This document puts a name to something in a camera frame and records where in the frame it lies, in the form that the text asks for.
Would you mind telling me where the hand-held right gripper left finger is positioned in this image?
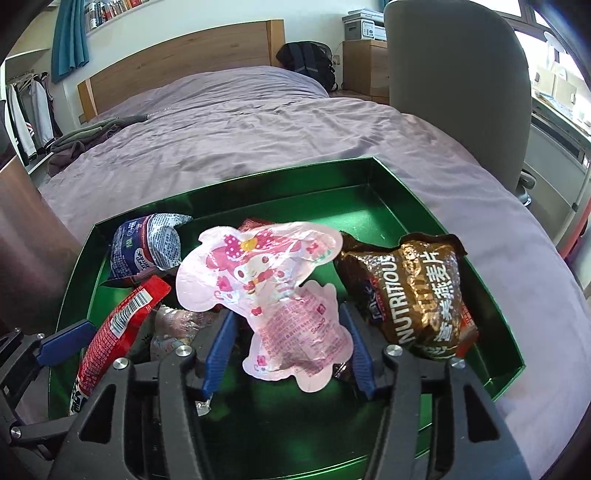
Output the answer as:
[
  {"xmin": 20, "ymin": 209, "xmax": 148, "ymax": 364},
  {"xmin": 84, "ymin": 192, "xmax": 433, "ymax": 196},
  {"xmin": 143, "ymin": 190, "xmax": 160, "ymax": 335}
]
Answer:
[{"xmin": 55, "ymin": 311, "xmax": 241, "ymax": 480}]

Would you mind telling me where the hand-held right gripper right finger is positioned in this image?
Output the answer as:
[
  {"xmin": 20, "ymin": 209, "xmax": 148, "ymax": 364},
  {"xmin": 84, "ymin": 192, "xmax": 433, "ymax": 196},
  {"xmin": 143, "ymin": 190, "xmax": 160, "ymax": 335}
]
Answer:
[{"xmin": 341, "ymin": 302, "xmax": 532, "ymax": 480}]

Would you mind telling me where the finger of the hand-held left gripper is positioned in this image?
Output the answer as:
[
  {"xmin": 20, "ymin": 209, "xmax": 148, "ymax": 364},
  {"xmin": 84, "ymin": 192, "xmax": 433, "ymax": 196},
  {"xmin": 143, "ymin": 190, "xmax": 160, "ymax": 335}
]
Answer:
[
  {"xmin": 0, "ymin": 411, "xmax": 79, "ymax": 462},
  {"xmin": 0, "ymin": 318, "xmax": 99, "ymax": 409}
]

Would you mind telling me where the small white packet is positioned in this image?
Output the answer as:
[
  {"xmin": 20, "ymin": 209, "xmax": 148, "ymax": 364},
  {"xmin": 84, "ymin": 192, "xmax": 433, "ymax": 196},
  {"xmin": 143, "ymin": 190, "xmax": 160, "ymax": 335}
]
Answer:
[{"xmin": 150, "ymin": 307, "xmax": 218, "ymax": 361}]

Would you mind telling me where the long red white snack packet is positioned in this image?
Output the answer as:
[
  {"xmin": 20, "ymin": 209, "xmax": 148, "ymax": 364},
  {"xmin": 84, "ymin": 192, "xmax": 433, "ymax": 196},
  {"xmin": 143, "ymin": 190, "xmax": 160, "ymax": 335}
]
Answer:
[{"xmin": 68, "ymin": 275, "xmax": 172, "ymax": 416}]

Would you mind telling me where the pink cartoon snack packet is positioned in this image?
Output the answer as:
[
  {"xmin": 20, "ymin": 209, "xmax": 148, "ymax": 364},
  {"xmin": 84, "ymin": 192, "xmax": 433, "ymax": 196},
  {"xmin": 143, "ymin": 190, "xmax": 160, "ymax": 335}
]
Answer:
[{"xmin": 175, "ymin": 220, "xmax": 355, "ymax": 393}]

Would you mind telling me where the brown oat snack packet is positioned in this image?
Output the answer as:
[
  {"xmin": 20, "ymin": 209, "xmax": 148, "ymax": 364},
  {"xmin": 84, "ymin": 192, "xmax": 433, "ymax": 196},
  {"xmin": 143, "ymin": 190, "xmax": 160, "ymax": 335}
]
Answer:
[{"xmin": 333, "ymin": 232, "xmax": 478, "ymax": 361}]

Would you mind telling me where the blue white snack packet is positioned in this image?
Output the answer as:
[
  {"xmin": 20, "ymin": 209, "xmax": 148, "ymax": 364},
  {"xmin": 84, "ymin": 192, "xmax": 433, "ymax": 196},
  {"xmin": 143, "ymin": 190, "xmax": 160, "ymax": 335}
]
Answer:
[{"xmin": 102, "ymin": 213, "xmax": 195, "ymax": 288}]

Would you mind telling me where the green cardboard box tray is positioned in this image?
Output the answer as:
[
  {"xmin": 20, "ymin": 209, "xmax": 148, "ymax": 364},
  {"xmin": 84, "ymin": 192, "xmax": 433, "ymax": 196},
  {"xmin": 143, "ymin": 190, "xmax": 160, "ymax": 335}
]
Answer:
[{"xmin": 47, "ymin": 157, "xmax": 526, "ymax": 480}]

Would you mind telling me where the black brown cylindrical appliance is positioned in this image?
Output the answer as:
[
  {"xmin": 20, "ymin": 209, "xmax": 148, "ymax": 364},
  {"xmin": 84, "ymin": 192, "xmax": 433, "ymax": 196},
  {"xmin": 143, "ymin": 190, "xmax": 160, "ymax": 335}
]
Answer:
[{"xmin": 0, "ymin": 115, "xmax": 83, "ymax": 337}]

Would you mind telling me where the green garment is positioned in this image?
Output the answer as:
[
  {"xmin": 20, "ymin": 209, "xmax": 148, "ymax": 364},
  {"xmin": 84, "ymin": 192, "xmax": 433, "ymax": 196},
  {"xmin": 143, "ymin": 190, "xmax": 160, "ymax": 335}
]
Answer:
[{"xmin": 60, "ymin": 115, "xmax": 148, "ymax": 148}]

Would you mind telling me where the hanging white striped jacket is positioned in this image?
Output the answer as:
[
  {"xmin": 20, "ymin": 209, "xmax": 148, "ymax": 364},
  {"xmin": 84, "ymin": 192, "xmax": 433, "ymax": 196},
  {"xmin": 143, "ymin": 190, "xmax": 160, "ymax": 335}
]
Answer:
[{"xmin": 7, "ymin": 83, "xmax": 38, "ymax": 160}]

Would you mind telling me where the wooden nightstand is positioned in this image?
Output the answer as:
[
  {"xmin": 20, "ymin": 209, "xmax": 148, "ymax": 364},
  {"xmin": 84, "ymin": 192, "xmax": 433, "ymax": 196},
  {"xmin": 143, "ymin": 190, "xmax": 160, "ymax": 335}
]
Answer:
[{"xmin": 342, "ymin": 39, "xmax": 391, "ymax": 100}]

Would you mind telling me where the grey chair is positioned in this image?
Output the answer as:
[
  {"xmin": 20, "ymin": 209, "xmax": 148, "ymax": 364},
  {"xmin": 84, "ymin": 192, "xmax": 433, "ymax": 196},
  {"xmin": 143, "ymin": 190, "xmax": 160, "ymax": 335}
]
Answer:
[{"xmin": 383, "ymin": 0, "xmax": 539, "ymax": 204}]

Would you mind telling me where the black backpack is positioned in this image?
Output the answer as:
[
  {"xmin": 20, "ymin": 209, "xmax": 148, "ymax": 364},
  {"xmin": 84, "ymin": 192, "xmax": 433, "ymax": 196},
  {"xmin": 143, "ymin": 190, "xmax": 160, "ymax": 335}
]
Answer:
[{"xmin": 276, "ymin": 41, "xmax": 337, "ymax": 92}]

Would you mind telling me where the wooden headboard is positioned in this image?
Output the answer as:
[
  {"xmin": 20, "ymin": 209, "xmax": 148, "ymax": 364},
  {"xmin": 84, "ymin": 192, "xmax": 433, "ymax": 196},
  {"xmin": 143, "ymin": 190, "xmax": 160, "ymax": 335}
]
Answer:
[{"xmin": 77, "ymin": 19, "xmax": 286, "ymax": 123}]

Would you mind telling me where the short teal curtain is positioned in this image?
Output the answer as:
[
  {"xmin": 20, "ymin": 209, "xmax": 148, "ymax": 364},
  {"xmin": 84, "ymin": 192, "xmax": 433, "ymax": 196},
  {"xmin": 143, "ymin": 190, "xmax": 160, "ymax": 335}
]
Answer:
[{"xmin": 51, "ymin": 0, "xmax": 90, "ymax": 84}]

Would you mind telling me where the white printer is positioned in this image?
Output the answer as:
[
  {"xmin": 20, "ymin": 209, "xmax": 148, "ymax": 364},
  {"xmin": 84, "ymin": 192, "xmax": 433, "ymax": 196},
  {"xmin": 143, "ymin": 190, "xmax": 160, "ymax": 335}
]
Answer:
[{"xmin": 342, "ymin": 11, "xmax": 386, "ymax": 42}]

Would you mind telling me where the row of books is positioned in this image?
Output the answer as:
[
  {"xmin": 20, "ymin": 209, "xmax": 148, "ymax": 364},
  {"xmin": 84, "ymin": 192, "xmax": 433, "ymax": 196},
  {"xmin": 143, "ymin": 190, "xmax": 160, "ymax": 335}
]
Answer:
[{"xmin": 84, "ymin": 0, "xmax": 151, "ymax": 29}]

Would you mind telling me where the window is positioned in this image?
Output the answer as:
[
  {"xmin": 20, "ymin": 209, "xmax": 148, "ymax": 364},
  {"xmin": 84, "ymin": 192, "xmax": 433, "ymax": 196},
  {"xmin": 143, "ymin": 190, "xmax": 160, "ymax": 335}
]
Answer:
[{"xmin": 512, "ymin": 0, "xmax": 591, "ymax": 134}]

